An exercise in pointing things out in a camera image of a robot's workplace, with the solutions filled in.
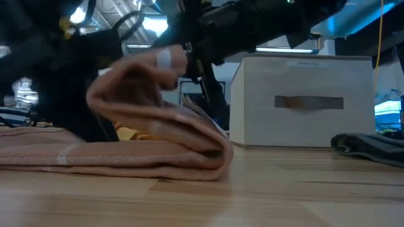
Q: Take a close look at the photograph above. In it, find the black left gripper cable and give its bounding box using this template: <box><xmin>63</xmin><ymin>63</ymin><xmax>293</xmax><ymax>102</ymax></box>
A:
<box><xmin>112</xmin><ymin>10</ymin><xmax>143</xmax><ymax>42</ymax></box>

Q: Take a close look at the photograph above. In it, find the blue-lit screen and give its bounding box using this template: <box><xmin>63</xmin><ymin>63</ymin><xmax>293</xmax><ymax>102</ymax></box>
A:
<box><xmin>374</xmin><ymin>100</ymin><xmax>402</xmax><ymax>117</ymax></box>

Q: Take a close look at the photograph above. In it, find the yellow cable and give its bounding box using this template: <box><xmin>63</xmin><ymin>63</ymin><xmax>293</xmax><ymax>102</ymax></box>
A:
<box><xmin>373</xmin><ymin>0</ymin><xmax>385</xmax><ymax>93</ymax></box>

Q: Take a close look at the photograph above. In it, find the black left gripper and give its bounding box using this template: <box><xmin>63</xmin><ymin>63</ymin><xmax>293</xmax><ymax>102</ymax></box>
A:
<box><xmin>30</xmin><ymin>28</ymin><xmax>126</xmax><ymax>143</ymax></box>

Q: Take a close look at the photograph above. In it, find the pink checked towel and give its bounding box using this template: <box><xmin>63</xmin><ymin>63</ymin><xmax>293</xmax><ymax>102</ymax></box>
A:
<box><xmin>0</xmin><ymin>44</ymin><xmax>235</xmax><ymax>183</ymax></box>

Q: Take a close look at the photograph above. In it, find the beige fabric storage box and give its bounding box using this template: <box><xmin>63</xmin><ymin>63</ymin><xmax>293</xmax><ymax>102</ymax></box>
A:
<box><xmin>229</xmin><ymin>52</ymin><xmax>377</xmax><ymax>148</ymax></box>

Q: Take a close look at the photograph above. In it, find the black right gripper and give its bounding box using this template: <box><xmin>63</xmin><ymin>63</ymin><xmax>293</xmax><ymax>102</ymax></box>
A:
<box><xmin>151</xmin><ymin>6</ymin><xmax>235</xmax><ymax>131</ymax></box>

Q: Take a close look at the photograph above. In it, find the grey waffle towel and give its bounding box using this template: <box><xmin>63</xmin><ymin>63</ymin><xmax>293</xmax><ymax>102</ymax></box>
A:
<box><xmin>330</xmin><ymin>132</ymin><xmax>404</xmax><ymax>168</ymax></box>

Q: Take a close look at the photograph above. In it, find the yellow towel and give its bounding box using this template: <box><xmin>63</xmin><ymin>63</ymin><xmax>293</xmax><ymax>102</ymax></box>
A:
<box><xmin>114</xmin><ymin>121</ymin><xmax>165</xmax><ymax>142</ymax></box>

